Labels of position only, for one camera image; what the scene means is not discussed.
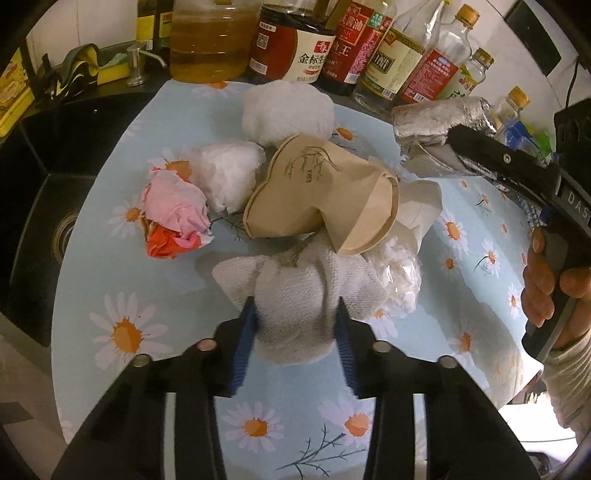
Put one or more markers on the black wall socket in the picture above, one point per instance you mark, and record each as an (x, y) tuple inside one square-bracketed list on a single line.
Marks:
[(535, 32)]

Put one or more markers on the green sponge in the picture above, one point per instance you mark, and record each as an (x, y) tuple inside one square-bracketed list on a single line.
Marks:
[(115, 62)]

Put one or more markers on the person's right forearm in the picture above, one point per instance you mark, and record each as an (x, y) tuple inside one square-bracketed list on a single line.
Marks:
[(570, 383)]

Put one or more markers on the yellow cap seasoning bottle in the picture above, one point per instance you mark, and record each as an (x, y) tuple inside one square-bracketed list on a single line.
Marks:
[(512, 108)]

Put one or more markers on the yellow detergent bottle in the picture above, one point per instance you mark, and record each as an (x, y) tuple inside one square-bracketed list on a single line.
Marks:
[(11, 92)]

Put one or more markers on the clear bottle green label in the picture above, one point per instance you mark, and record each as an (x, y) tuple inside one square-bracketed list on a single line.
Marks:
[(471, 78)]

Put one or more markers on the daisy print blue tablecloth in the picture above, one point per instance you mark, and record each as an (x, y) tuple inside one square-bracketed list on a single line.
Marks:
[(152, 277)]

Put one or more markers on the clear plastic bag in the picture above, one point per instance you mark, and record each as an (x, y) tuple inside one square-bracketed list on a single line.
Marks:
[(397, 277)]

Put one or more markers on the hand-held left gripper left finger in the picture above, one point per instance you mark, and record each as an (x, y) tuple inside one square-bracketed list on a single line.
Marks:
[(244, 344)]

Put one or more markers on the dark green glass bottle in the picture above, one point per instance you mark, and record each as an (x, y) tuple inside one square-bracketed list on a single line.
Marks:
[(165, 23)]

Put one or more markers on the black kitchen sink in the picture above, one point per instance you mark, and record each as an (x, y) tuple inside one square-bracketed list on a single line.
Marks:
[(41, 194)]

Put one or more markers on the clear bottle beige label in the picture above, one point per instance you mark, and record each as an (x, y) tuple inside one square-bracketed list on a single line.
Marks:
[(392, 64)]

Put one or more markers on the person's right hand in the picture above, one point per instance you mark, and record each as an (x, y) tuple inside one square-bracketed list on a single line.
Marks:
[(538, 286)]

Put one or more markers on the black yellow cloth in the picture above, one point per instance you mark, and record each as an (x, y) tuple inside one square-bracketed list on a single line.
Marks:
[(69, 71)]

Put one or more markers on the silver foil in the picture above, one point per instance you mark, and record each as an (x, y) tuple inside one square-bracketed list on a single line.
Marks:
[(429, 122)]

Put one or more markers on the dark bottle red label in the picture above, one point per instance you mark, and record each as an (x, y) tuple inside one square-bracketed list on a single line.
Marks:
[(353, 46)]

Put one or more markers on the clear bottle red label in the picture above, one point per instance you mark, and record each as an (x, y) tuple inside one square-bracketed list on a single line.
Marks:
[(436, 74)]

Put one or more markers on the metal soap pump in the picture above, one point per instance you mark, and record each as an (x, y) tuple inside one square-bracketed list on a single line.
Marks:
[(137, 64)]

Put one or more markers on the dark sauce jar white label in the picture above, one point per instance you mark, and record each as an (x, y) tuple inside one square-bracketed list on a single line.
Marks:
[(295, 50)]

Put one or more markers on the clear cooking oil jug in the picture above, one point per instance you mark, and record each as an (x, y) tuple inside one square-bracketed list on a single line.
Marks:
[(210, 41)]

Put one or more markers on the white paper towel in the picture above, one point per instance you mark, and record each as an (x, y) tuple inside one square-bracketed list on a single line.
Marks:
[(293, 295)]

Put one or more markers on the pink orange paper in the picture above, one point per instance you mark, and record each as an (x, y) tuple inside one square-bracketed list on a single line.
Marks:
[(173, 207)]

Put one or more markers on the brown paper bag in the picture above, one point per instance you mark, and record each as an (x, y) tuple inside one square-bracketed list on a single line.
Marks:
[(304, 194)]

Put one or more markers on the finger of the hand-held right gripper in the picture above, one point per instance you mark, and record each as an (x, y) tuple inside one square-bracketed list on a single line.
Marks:
[(503, 164)]

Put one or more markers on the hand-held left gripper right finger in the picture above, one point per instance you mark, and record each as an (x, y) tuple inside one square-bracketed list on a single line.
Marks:
[(347, 355)]

